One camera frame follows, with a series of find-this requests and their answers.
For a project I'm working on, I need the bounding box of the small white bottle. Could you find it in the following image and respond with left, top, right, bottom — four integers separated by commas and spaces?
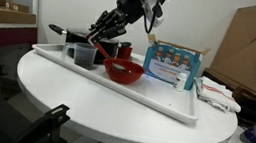
172, 71, 188, 94

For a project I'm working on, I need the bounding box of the black cooking pot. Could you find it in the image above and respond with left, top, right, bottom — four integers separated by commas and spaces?
43, 23, 134, 70

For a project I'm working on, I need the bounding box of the white towel red stripe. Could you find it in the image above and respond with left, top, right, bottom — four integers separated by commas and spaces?
189, 74, 247, 117

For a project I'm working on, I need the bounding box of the white plastic tray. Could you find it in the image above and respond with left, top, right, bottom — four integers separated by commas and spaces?
24, 38, 208, 127

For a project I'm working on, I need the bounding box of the dark red desk frame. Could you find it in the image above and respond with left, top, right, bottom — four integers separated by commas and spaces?
0, 18, 41, 61

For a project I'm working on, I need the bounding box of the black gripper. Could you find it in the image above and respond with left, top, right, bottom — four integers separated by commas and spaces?
84, 4, 132, 51

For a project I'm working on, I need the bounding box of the flat cardboard box on shelf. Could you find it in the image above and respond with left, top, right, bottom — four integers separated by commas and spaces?
0, 0, 41, 31

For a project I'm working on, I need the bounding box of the blue chef print cardboard box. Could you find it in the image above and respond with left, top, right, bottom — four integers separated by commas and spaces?
139, 33, 213, 93

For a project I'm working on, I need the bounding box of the red bowl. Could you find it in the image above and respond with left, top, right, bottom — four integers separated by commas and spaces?
100, 56, 147, 88

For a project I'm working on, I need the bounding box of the clear plastic measuring jug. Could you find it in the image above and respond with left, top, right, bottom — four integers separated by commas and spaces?
59, 39, 101, 72

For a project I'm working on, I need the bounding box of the black metal stand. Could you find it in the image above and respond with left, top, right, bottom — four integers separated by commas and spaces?
0, 63, 78, 143

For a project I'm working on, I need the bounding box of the red-handled spatula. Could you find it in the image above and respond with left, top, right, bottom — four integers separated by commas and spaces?
90, 41, 132, 72

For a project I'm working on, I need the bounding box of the small red cup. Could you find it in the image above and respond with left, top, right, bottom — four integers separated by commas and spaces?
116, 44, 134, 62

